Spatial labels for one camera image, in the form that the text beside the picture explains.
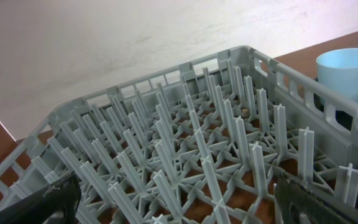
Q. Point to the light blue plastic cup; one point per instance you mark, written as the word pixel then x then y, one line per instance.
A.
pixel 338 71

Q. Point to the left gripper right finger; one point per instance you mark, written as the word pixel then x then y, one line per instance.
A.
pixel 301 202

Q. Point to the grey dishwasher rack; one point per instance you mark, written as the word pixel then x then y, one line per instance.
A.
pixel 201 142

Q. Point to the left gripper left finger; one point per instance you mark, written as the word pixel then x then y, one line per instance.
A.
pixel 56 203

